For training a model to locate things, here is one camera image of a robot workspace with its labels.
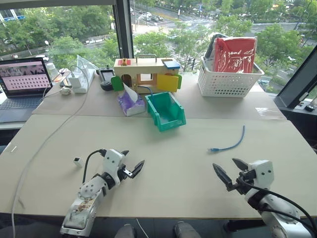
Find black handheld remote controller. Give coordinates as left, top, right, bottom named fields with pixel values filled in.
left=96, top=65, right=115, bottom=92

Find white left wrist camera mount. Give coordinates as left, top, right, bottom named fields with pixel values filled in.
left=102, top=148, right=126, bottom=185

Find thin white cable under table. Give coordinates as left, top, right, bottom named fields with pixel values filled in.
left=135, top=218, right=150, bottom=238

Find black slanted monitor frame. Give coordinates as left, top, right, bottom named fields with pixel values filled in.
left=274, top=46, right=317, bottom=110

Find blue cable in bin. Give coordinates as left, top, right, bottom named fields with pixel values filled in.
left=138, top=85, right=156, bottom=105

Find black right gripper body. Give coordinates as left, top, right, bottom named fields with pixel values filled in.
left=226, top=169, right=257, bottom=196

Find long white power cord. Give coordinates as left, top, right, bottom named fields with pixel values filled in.
left=10, top=65, right=90, bottom=238

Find white power strip with charger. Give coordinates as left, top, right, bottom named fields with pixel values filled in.
left=67, top=65, right=96, bottom=94

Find white perforated plastic basket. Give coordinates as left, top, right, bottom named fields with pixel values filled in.
left=197, top=55, right=265, bottom=98

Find red cloth in plastic bag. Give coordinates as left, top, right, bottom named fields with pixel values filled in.
left=213, top=37, right=258, bottom=74

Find white paper cup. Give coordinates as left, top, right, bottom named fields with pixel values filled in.
left=46, top=62, right=59, bottom=80

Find black bag behind red cloth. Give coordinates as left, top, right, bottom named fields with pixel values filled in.
left=204, top=33, right=229, bottom=60

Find phone with dark case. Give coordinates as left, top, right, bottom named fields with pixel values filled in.
left=53, top=67, right=73, bottom=88

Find clear plastic triangular stand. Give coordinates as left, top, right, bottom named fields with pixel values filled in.
left=76, top=55, right=98, bottom=73

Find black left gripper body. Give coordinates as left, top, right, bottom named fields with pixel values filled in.
left=117, top=164, right=133, bottom=183

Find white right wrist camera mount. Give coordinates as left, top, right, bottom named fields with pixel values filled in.
left=247, top=160, right=275, bottom=190

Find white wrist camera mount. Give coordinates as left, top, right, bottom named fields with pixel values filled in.
left=247, top=160, right=275, bottom=190
left=102, top=148, right=126, bottom=185

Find small white crumpled object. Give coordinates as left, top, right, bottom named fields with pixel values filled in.
left=59, top=86, right=73, bottom=97

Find dark window frame pillar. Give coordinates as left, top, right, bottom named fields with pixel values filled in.
left=112, top=0, right=135, bottom=60

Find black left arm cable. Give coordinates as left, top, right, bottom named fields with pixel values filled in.
left=82, top=149, right=107, bottom=184

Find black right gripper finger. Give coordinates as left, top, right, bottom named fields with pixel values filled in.
left=212, top=163, right=234, bottom=192
left=231, top=158, right=250, bottom=172

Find clear tape patch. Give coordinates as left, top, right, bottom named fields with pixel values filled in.
left=255, top=107, right=280, bottom=118

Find green plastic storage bin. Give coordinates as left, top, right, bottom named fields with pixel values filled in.
left=144, top=91, right=187, bottom=132

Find dark laptop with pink screen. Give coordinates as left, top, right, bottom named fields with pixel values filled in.
left=0, top=57, right=53, bottom=123

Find wooden latch box coloured doors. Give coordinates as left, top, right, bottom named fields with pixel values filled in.
left=111, top=54, right=183, bottom=95

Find purple tissue pack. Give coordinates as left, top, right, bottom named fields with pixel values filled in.
left=116, top=83, right=147, bottom=118

